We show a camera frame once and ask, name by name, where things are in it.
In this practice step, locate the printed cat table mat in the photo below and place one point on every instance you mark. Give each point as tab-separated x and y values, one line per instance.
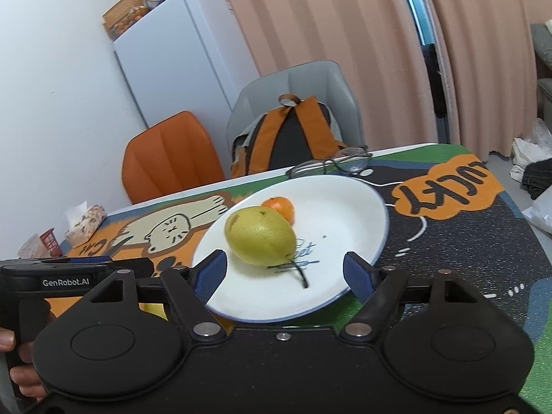
453	246

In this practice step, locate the whole tangerine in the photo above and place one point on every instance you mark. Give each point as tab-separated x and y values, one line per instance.
280	208

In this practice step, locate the pink curtain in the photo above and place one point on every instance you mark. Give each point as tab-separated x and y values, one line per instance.
323	17
483	43

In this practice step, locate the window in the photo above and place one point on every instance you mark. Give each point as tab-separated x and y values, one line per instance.
409	4

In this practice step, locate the orange chair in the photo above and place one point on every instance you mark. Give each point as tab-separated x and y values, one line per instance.
172	155

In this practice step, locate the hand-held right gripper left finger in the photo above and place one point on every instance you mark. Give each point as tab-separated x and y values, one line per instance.
211	274

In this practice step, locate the person's left hand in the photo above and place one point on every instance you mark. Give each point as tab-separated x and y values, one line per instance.
26	381

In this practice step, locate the orange and grey backpack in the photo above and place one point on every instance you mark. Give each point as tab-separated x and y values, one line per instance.
280	138

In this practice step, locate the white plastic bag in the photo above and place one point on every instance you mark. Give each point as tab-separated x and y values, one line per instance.
532	146
541	213

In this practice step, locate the white plate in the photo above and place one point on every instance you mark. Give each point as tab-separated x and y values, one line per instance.
340	224

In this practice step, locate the grey sofa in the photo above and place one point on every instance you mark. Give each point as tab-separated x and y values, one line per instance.
544	47

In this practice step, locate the grey chair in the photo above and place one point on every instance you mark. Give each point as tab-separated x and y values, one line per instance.
319	82

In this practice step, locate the red small basket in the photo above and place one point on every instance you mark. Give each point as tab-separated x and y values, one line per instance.
51	241

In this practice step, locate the patterned tissue box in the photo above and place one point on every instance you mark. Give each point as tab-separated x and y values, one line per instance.
86	224

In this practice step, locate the dark folded clothes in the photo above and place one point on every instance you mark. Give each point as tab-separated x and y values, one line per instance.
537	181

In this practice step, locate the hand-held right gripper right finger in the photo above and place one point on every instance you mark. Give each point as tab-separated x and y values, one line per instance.
358	276

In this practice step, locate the clear plastic container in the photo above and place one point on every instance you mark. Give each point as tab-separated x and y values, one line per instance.
31	248

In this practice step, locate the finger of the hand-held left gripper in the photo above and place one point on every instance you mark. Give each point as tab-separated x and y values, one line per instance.
129	266

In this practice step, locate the white refrigerator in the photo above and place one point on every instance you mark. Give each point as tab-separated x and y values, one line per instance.
181	51

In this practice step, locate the black-framed eyeglasses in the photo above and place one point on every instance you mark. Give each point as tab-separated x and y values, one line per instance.
351	159

